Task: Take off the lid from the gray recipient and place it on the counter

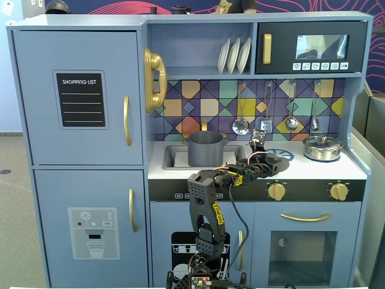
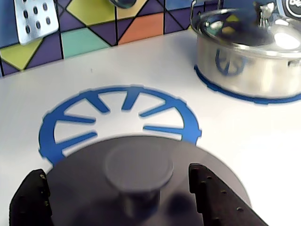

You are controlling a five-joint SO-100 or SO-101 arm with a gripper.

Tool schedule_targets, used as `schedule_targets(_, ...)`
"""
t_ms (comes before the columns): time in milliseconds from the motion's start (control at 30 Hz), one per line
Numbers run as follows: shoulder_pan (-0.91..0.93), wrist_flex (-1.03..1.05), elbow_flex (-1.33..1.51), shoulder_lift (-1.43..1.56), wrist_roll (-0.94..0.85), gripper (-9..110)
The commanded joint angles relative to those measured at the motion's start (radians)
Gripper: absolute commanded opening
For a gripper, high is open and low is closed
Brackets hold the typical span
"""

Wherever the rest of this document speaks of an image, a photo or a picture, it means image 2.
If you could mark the gray pot lid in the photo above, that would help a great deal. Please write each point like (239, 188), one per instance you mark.
(141, 164)

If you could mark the black round label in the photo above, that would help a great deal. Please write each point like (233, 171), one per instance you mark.
(292, 7)

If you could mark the steel slotted spatula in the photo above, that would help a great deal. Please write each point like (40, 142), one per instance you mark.
(21, 35)

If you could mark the steel pot lid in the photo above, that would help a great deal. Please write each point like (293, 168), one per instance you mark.
(235, 30)

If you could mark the blue wooden toy kitchen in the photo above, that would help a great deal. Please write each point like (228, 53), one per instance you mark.
(141, 58)

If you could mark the steel pot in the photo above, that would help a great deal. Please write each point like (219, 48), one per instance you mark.
(258, 77)

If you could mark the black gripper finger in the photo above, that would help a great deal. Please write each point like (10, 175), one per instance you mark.
(28, 204)
(218, 204)

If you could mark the steel ladle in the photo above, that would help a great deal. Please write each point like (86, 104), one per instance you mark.
(122, 2)

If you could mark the blue burner print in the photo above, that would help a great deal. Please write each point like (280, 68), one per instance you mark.
(235, 95)
(47, 131)

